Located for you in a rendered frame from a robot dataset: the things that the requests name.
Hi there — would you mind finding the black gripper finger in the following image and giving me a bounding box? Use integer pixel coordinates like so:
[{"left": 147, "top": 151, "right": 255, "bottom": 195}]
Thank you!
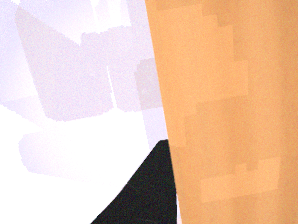
[{"left": 90, "top": 139, "right": 178, "bottom": 224}]

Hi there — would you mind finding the light brown wooden board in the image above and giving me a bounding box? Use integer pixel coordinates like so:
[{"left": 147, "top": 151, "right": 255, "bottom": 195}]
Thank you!
[{"left": 145, "top": 0, "right": 298, "bottom": 224}]

